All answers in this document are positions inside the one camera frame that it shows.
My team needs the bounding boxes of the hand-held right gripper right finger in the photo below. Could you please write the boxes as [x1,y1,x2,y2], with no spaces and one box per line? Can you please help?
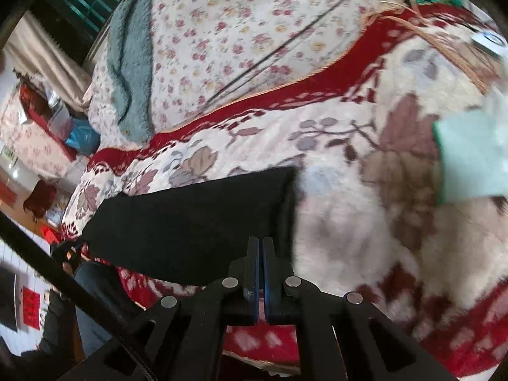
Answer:
[263,237,458,381]

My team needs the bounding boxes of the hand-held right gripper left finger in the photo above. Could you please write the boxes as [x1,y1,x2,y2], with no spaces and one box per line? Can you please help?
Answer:
[56,237,260,381]

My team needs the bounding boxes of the black pants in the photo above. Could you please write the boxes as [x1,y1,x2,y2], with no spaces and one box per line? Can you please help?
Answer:
[83,166,299,287]

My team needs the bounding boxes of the red and white floral blanket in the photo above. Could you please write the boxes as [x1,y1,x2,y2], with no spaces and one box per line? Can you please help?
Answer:
[59,3,508,378]

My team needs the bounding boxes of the person's leg in blue jeans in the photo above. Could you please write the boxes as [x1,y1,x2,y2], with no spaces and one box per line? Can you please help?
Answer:
[73,261,140,360]

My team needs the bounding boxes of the red paper sheet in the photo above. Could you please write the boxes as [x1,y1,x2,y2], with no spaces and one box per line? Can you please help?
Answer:
[22,287,47,331]

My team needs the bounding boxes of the blue plastic bag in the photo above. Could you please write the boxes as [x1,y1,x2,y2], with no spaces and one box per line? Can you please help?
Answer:
[65,117,101,156]

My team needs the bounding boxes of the pale green cloth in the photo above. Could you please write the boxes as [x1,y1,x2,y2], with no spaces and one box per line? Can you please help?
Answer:
[432,87,508,208]

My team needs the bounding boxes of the white small-flower quilt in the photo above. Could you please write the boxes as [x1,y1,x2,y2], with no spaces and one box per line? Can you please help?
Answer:
[81,0,417,152]

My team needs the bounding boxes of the grey-teal fleece blanket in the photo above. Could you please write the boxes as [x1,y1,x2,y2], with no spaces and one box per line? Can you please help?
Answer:
[106,0,172,144]

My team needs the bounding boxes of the red floral bedside box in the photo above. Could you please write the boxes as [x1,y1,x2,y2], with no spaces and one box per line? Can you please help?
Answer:
[0,87,76,180]

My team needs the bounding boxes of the tan straw fringe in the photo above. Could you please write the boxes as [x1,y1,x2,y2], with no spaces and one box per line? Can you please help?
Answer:
[365,0,497,94]

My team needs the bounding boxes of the beige curtain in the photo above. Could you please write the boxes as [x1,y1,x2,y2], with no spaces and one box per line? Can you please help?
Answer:
[3,10,94,109]

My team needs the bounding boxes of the white round device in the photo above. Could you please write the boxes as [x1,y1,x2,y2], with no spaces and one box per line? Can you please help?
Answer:
[471,31,507,58]

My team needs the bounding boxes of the black strap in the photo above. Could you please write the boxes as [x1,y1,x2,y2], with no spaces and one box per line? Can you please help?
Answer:
[0,212,156,381]

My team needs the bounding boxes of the thin black cable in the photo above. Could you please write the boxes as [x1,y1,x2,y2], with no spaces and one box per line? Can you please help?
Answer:
[208,0,350,106]

